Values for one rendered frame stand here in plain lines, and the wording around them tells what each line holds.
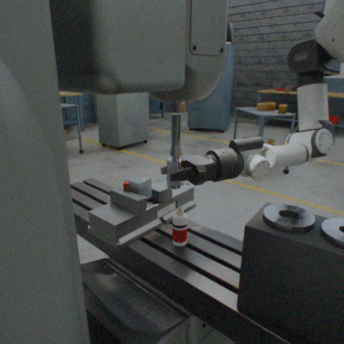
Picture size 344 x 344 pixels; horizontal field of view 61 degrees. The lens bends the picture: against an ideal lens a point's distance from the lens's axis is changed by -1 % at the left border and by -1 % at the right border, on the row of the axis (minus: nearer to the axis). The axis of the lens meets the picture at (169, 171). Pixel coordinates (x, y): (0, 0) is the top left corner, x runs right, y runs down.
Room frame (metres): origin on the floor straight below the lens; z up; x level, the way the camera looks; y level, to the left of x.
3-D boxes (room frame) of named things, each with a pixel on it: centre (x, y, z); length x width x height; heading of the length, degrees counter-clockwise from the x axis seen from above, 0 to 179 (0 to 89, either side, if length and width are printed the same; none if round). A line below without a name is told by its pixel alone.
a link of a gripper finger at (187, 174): (0.68, -0.03, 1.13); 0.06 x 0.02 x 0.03; 115
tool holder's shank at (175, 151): (0.71, -0.02, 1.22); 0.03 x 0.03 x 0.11
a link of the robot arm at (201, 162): (0.75, -0.10, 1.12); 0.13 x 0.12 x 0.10; 25
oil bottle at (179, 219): (0.69, -0.03, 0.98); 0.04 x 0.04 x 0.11
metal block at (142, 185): (0.81, 0.09, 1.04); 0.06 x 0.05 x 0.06; 49
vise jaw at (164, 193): (0.86, 0.06, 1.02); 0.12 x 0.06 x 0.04; 49
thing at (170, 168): (0.71, -0.02, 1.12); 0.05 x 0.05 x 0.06
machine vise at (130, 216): (0.84, 0.07, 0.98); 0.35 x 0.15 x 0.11; 139
